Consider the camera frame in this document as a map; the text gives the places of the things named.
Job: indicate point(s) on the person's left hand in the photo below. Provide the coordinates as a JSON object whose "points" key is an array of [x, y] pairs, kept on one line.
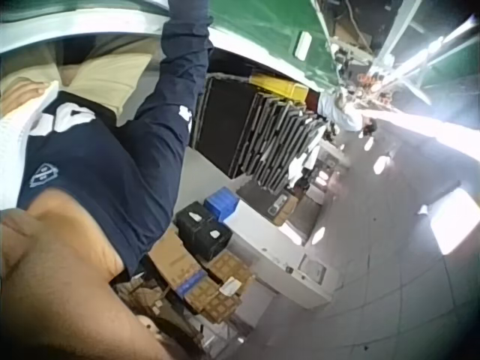
{"points": [[20, 95]]}

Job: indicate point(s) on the person's legs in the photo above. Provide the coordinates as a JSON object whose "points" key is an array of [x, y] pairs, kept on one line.
{"points": [[112, 75]]}

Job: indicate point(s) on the row of black framed trays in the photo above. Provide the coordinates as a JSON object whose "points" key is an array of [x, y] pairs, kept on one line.
{"points": [[240, 127]]}

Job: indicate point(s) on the brown cardboard carton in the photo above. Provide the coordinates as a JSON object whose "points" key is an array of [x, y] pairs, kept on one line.
{"points": [[176, 262]]}

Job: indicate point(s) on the blue plastic crate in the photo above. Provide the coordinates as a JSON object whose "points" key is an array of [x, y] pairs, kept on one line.
{"points": [[222, 204]]}

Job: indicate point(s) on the green work table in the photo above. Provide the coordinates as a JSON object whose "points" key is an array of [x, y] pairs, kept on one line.
{"points": [[262, 41]]}

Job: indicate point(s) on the yellow plastic crate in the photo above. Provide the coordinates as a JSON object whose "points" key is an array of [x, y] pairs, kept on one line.
{"points": [[279, 87]]}

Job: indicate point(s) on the heap of brown component trays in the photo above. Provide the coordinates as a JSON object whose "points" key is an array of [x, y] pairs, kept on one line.
{"points": [[217, 288]]}

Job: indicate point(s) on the brown cardboard box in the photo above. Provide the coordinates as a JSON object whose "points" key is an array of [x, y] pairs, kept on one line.
{"points": [[282, 210]]}

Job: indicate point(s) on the small white box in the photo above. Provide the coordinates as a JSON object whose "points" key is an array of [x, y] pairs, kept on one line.
{"points": [[302, 45]]}

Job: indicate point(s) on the white metal cabinet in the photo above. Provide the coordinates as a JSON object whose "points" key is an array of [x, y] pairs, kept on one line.
{"points": [[273, 255]]}

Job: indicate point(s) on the cluttered workbench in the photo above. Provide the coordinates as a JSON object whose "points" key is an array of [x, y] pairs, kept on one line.
{"points": [[352, 26]]}

